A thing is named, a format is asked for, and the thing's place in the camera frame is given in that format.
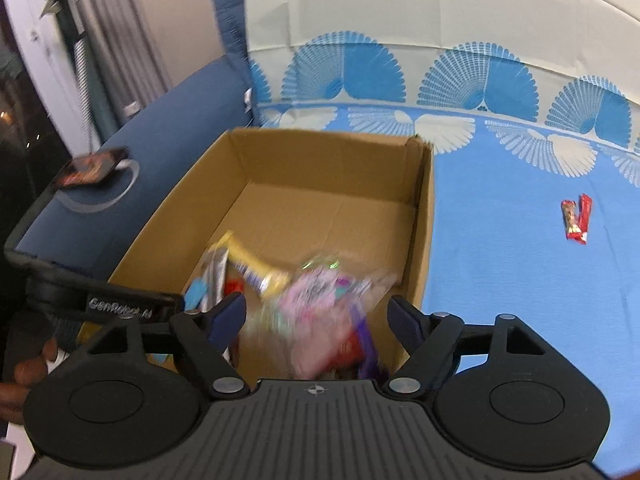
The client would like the white corrugated hose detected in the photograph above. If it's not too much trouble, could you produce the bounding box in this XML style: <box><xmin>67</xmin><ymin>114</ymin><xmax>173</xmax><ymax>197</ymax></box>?
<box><xmin>74</xmin><ymin>39</ymin><xmax>97</xmax><ymax>142</ymax></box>

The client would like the dark blue pillow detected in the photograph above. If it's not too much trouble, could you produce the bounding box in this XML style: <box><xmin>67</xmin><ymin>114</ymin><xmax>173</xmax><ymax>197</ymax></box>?
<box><xmin>209</xmin><ymin>0</ymin><xmax>252</xmax><ymax>128</ymax></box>

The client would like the person's left hand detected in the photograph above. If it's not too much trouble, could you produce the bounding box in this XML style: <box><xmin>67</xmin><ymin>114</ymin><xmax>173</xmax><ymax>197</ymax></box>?
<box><xmin>0</xmin><ymin>337</ymin><xmax>62</xmax><ymax>423</ymax></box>

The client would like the white cabinet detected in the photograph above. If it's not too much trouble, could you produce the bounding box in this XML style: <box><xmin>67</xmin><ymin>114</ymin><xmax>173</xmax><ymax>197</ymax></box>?
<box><xmin>0</xmin><ymin>0</ymin><xmax>98</xmax><ymax>158</ymax></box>

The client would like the pink snack packet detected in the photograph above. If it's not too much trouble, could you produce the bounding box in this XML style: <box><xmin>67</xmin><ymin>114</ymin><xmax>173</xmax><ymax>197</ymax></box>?
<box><xmin>244</xmin><ymin>254</ymin><xmax>397</xmax><ymax>382</ymax></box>

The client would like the light blue snack packet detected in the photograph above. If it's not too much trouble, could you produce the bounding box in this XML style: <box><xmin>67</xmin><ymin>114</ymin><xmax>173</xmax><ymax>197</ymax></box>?
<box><xmin>184</xmin><ymin>276</ymin><xmax>209</xmax><ymax>312</ymax></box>

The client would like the cream pillow with blue fans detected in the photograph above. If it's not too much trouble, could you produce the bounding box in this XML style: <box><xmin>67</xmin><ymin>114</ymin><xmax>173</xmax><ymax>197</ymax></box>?
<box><xmin>242</xmin><ymin>0</ymin><xmax>640</xmax><ymax>155</ymax></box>

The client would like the purple snack packet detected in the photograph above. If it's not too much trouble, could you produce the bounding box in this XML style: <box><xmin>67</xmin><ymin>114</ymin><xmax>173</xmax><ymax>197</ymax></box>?
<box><xmin>349</xmin><ymin>300</ymin><xmax>392</xmax><ymax>382</ymax></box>

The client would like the yellow snack packet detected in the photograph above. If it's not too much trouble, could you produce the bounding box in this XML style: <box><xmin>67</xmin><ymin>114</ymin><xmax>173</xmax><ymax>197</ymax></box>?
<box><xmin>214</xmin><ymin>230</ymin><xmax>292</xmax><ymax>302</ymax></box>

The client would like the brown cardboard box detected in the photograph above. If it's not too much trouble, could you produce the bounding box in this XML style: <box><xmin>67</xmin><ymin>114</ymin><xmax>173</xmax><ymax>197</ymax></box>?
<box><xmin>106</xmin><ymin>126</ymin><xmax>437</xmax><ymax>397</ymax></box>

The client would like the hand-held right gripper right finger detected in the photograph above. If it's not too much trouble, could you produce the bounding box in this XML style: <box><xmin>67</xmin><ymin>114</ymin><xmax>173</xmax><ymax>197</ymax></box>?
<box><xmin>382</xmin><ymin>295</ymin><xmax>544</xmax><ymax>402</ymax></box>

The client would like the dark red-printed packet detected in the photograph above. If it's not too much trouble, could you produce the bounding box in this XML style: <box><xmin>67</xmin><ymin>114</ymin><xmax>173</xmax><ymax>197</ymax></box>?
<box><xmin>51</xmin><ymin>146</ymin><xmax>132</xmax><ymax>192</ymax></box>

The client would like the grey curtain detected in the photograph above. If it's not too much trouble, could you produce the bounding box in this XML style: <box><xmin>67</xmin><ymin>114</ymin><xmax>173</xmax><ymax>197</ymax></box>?
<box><xmin>64</xmin><ymin>0</ymin><xmax>172</xmax><ymax>133</ymax></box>

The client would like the red candy bar packet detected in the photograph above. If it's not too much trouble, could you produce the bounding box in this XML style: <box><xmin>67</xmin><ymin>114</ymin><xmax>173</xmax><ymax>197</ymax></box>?
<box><xmin>574</xmin><ymin>192</ymin><xmax>594</xmax><ymax>247</ymax></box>
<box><xmin>560</xmin><ymin>199</ymin><xmax>582</xmax><ymax>239</ymax></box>

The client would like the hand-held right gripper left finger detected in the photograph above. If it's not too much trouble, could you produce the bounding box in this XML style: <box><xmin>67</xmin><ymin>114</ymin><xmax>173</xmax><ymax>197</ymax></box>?
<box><xmin>87</xmin><ymin>291</ymin><xmax>251</xmax><ymax>401</ymax></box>

